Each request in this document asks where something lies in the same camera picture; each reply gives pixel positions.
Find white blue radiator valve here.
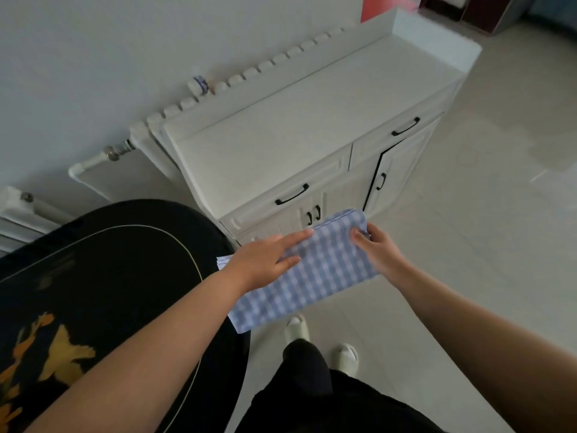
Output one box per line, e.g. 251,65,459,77
187,75,211,98

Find white sideboard cabinet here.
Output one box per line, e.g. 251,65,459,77
160,9,483,247

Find person's left forearm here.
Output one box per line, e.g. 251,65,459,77
25,268,248,433

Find black drawer handle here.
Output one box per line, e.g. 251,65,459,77
274,183,310,206
391,116,421,137

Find white slipper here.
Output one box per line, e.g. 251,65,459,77
332,342,360,376
283,313,311,344

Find dark wooden furniture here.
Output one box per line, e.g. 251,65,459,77
419,0,538,36

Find black table with gold painting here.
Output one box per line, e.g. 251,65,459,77
0,198,251,433

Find person's right forearm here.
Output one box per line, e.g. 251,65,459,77
397,264,577,433

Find white radiator pipe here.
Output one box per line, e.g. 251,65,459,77
68,139,137,201

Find white flat radiator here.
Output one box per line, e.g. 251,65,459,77
0,186,75,258

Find red panel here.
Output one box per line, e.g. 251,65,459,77
361,0,421,23

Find white ribbed radiator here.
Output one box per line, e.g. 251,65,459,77
130,26,358,178

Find blue checked cloth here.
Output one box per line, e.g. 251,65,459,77
216,209,382,334

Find person's right hand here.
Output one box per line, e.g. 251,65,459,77
350,223,414,292

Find black trousers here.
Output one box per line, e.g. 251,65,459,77
234,338,448,433

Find person's left hand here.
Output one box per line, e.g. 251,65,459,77
223,228,315,297

